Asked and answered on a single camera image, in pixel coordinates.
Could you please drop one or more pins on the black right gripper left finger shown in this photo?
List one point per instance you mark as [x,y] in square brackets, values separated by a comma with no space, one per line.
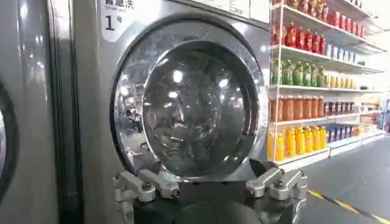
[146,182]

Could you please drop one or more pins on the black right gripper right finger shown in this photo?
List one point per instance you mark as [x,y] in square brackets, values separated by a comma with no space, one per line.
[274,182]

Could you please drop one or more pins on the yellow black floor tape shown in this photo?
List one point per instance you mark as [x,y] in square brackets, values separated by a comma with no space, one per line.
[350,207]

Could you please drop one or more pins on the round glass dryer door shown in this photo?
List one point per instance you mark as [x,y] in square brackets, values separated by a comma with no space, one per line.
[189,103]

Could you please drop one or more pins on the grey dryer numbered one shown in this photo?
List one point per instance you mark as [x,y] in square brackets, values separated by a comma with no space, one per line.
[170,91]

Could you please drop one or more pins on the white shelf of drink bottles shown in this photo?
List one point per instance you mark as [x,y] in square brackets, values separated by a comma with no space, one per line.
[323,79]

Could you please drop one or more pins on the grey dryer with dark door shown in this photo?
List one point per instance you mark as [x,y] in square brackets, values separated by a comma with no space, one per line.
[27,112]

